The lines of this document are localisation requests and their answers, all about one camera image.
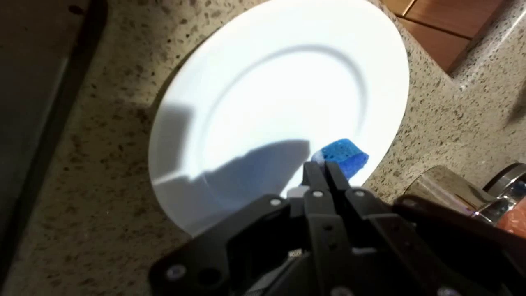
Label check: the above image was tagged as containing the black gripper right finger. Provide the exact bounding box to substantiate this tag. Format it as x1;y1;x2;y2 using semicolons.
326;160;496;296

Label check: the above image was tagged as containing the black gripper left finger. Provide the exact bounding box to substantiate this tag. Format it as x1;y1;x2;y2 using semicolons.
149;160;353;296

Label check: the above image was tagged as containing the blue sponge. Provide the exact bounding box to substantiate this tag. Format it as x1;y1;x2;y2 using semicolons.
311;137;371;180

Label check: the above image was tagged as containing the white plate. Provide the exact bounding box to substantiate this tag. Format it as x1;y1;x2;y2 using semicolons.
147;0;412;236

